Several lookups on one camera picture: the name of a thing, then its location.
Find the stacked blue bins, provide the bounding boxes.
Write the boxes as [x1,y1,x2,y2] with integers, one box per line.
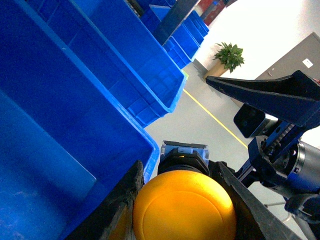
[29,0,210,130]

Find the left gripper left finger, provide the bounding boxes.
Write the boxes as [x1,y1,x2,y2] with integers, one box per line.
[66,160,144,240]

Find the grey door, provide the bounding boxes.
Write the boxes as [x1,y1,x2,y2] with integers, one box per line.
[256,32,320,80]

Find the potted green plant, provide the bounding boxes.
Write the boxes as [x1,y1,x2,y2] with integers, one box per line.
[208,42,245,77]

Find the right blue plastic bin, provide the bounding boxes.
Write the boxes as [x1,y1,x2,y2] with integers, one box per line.
[0,0,159,240]

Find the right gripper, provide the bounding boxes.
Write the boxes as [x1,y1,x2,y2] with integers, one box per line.
[205,70,320,223]

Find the yellow mushroom button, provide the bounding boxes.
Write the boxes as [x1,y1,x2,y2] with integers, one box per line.
[114,140,238,240]

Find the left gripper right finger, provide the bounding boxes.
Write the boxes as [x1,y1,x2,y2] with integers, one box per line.
[208,161,300,240]

